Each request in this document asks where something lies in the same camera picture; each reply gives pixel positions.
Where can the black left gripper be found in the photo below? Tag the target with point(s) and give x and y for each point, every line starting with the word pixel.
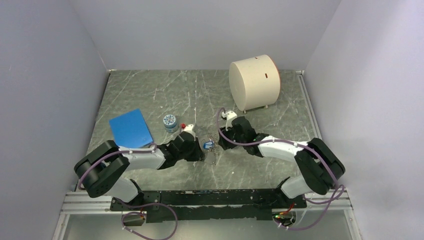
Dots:
pixel 198 154

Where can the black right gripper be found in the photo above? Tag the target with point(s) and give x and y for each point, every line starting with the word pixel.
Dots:
pixel 224 145

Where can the blue key tag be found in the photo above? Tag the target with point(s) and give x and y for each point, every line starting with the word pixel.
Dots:
pixel 208 145

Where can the metal key organizer plate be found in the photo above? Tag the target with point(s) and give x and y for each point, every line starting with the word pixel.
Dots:
pixel 211 155

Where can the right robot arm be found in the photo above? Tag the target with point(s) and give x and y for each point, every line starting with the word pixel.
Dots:
pixel 319 167

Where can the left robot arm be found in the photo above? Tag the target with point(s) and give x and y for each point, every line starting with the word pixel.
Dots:
pixel 100 172

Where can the small blue labelled jar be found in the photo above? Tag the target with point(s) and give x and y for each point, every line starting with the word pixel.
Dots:
pixel 170 123

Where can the cream cylindrical container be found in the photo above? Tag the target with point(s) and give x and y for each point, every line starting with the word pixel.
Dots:
pixel 254 82

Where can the blue flat pad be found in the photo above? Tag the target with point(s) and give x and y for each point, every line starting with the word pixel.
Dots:
pixel 130 130

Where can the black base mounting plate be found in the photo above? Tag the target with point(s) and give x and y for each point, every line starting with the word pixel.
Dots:
pixel 167 213

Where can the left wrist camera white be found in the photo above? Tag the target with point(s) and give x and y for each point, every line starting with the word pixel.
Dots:
pixel 189 128

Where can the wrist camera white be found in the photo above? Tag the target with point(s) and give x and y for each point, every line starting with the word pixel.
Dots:
pixel 189 128
pixel 228 116

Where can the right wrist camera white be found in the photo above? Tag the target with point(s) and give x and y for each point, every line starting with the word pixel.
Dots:
pixel 228 116

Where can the aluminium frame rail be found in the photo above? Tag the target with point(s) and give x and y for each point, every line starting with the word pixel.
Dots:
pixel 262 198

